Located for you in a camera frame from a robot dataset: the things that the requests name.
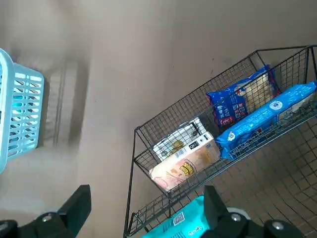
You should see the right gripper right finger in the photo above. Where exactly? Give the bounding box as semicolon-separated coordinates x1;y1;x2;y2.
198;184;307;238

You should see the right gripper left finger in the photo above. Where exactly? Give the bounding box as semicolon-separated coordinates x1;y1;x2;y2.
0;184;92;238

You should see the teal chips bag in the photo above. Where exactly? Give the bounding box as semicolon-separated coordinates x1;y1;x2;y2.
9;95;39;117
140;194;214;238

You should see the dark blue snack bag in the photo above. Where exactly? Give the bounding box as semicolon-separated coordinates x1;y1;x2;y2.
206;63;282;129

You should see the light blue plastic basket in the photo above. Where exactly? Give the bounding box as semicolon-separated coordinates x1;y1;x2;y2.
0;48;46;175

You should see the white snack packet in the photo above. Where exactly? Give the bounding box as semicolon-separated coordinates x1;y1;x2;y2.
152;117;208;162

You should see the long bright blue biscuit pack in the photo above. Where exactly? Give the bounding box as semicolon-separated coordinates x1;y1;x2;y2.
214;80;317;160

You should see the black wire rack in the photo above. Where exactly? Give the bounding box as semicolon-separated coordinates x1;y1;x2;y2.
123;44;317;238

